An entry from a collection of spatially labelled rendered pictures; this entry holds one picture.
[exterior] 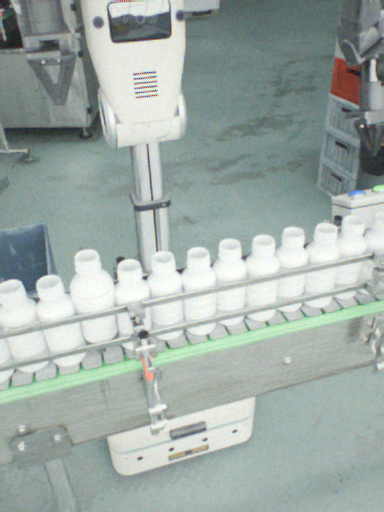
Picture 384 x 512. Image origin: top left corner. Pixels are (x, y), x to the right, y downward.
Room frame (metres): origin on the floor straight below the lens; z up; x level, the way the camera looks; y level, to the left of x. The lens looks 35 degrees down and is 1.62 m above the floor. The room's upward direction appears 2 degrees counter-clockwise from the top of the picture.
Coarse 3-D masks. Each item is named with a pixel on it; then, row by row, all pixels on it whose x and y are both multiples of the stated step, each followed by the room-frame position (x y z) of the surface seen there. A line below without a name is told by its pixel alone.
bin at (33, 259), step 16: (32, 224) 1.12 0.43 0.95; (0, 240) 1.09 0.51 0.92; (16, 240) 1.10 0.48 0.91; (32, 240) 1.12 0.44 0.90; (48, 240) 1.05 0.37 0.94; (0, 256) 1.09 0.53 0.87; (16, 256) 1.10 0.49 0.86; (32, 256) 1.11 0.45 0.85; (48, 256) 0.97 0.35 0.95; (0, 272) 1.09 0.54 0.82; (16, 272) 1.10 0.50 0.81; (32, 272) 1.11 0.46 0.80; (48, 272) 0.90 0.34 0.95; (32, 288) 1.11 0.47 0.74
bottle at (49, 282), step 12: (48, 276) 0.60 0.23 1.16; (36, 288) 0.58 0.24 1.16; (48, 288) 0.60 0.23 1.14; (60, 288) 0.58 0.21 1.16; (48, 300) 0.57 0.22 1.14; (60, 300) 0.58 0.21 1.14; (48, 312) 0.56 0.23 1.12; (60, 312) 0.57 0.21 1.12; (72, 312) 0.58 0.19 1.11; (72, 324) 0.57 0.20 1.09; (48, 336) 0.56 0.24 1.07; (60, 336) 0.56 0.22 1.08; (72, 336) 0.57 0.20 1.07; (60, 348) 0.56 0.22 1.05; (60, 360) 0.56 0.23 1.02; (72, 360) 0.56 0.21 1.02
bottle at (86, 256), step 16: (80, 256) 0.62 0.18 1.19; (96, 256) 0.61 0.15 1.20; (80, 272) 0.59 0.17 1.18; (96, 272) 0.60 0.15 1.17; (80, 288) 0.58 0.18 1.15; (96, 288) 0.58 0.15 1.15; (112, 288) 0.60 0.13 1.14; (80, 304) 0.58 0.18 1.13; (96, 304) 0.57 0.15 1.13; (112, 304) 0.60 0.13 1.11; (96, 320) 0.58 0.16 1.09; (112, 320) 0.59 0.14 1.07; (96, 336) 0.58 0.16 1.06; (112, 336) 0.59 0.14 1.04
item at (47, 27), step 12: (24, 0) 0.73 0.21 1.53; (36, 0) 0.73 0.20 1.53; (48, 0) 0.73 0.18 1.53; (60, 0) 0.76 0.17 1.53; (24, 12) 0.74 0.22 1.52; (36, 12) 0.73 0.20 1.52; (48, 12) 0.73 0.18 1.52; (60, 12) 0.75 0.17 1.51; (24, 24) 0.74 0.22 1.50; (36, 24) 0.73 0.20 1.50; (48, 24) 0.73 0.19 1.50; (60, 24) 0.74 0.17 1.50; (24, 36) 0.71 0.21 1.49; (36, 36) 0.70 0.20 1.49; (48, 36) 0.71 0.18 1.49; (60, 36) 0.71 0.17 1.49; (72, 36) 0.72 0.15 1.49
